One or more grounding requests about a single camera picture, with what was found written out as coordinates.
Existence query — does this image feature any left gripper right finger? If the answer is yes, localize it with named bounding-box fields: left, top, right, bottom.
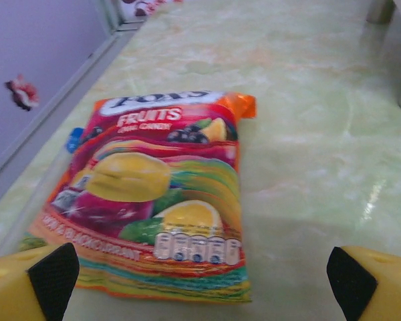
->
left=326, top=245, right=401, bottom=321

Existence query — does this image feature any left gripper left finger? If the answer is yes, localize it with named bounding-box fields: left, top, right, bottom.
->
left=0, top=242, right=80, bottom=321

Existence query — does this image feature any red fruit candy bag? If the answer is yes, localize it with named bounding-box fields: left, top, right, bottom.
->
left=18, top=89, right=257, bottom=304

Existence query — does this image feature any aluminium extrusion frame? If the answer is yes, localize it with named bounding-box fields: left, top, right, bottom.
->
left=0, top=0, right=148, bottom=215

